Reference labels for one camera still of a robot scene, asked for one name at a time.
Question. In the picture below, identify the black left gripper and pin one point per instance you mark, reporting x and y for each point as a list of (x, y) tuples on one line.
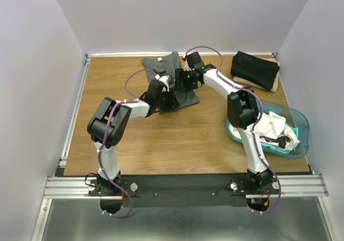
[(173, 103)]

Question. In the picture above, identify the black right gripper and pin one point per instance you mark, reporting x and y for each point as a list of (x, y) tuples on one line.
[(179, 74)]

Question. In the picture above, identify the grey t-shirt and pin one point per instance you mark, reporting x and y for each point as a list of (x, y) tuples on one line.
[(166, 65)]

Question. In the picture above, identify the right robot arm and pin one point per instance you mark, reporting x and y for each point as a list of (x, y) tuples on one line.
[(243, 113)]

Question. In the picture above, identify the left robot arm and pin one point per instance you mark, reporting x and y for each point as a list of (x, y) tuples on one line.
[(108, 124)]

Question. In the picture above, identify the folded black t-shirt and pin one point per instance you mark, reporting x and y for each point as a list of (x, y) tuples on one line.
[(255, 69)]

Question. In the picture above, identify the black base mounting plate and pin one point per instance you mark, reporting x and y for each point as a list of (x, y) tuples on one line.
[(185, 190)]

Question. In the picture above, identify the white t-shirt in basket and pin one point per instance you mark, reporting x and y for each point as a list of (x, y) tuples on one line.
[(271, 125)]

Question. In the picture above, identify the teal plastic basket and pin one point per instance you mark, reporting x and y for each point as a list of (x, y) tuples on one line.
[(295, 119)]

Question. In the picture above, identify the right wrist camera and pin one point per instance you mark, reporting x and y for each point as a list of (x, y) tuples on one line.
[(186, 66)]

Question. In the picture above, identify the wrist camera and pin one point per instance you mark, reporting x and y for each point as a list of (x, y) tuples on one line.
[(186, 66), (165, 80)]

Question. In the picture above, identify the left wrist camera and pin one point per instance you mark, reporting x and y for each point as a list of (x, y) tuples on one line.
[(165, 80)]

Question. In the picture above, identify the aluminium rail frame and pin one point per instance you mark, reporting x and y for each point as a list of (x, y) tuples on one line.
[(185, 207)]

